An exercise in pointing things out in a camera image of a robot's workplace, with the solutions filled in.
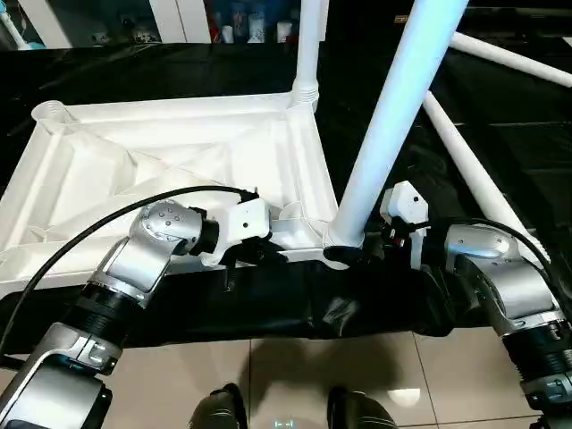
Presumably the white plastic table top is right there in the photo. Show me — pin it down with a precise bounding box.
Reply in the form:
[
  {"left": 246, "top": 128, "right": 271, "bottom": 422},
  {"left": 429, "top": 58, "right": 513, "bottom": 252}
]
[{"left": 0, "top": 88, "right": 346, "bottom": 298}]

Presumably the white plastic table leg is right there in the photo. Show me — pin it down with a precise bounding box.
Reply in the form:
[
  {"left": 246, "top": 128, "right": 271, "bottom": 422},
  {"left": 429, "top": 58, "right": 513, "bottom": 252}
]
[
  {"left": 420, "top": 88, "right": 544, "bottom": 262},
  {"left": 321, "top": 0, "right": 471, "bottom": 253},
  {"left": 290, "top": 0, "right": 324, "bottom": 114},
  {"left": 447, "top": 30, "right": 572, "bottom": 89}
]

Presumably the black work mat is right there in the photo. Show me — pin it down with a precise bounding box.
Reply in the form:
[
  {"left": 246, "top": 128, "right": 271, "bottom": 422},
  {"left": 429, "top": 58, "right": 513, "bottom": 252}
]
[{"left": 0, "top": 36, "right": 572, "bottom": 342}]

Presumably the white cabinet with glass doors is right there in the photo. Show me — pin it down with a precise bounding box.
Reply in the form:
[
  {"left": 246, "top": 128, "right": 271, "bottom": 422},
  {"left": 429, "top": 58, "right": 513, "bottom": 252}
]
[{"left": 18, "top": 0, "right": 333, "bottom": 49}]

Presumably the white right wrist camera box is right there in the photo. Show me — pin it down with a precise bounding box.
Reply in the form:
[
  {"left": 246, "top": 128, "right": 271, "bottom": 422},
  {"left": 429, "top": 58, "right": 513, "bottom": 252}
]
[{"left": 379, "top": 180, "right": 432, "bottom": 248}]

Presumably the black left wrist camera cable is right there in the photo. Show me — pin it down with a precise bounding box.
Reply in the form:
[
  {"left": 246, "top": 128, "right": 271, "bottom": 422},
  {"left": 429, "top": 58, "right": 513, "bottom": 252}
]
[{"left": 0, "top": 184, "right": 262, "bottom": 360}]

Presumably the white teal mop handle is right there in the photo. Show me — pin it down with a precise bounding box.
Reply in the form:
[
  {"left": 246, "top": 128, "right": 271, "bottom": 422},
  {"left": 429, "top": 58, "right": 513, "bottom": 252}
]
[{"left": 0, "top": 0, "right": 42, "bottom": 51}]

